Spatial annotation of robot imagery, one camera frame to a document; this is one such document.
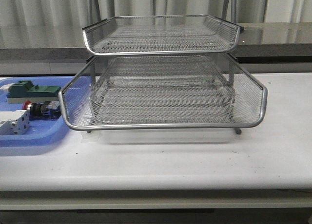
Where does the blue plastic tray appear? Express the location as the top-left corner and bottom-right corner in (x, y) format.
(0, 76), (72, 147)

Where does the green and beige switch block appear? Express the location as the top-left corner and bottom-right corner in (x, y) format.
(0, 80), (61, 104)

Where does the silver mesh tray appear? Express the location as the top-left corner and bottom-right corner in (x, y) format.
(82, 14), (244, 56)
(58, 53), (268, 131)

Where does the silver mesh top tray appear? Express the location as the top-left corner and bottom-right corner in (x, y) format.
(82, 14), (244, 56)

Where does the red emergency stop button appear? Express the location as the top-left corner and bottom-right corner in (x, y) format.
(22, 100), (61, 119)

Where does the white circuit breaker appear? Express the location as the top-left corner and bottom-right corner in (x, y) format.
(0, 110), (31, 135)

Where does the grey metal rack frame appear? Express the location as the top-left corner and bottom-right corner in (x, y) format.
(83, 14), (245, 131)

